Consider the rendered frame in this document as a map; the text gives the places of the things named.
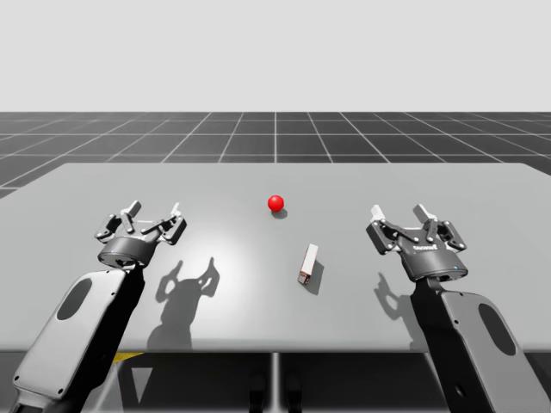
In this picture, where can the red and white carton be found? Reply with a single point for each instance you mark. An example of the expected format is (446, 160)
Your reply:
(308, 264)

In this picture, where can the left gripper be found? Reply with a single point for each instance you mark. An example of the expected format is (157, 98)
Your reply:
(127, 251)

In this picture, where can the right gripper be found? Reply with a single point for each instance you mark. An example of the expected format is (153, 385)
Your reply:
(432, 260)

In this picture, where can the small glossy ball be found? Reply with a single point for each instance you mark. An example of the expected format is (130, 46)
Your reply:
(276, 202)

